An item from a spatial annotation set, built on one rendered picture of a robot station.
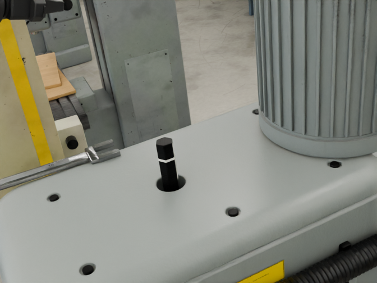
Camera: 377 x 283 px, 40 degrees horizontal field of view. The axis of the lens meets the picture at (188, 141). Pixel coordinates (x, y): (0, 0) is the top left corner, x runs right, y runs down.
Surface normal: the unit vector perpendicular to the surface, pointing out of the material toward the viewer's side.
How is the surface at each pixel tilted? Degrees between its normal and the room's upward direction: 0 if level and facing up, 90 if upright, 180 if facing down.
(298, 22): 90
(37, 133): 90
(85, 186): 0
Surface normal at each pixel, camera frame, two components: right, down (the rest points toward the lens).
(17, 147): 0.44, 0.42
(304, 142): -0.53, 0.50
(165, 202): -0.11, -0.84
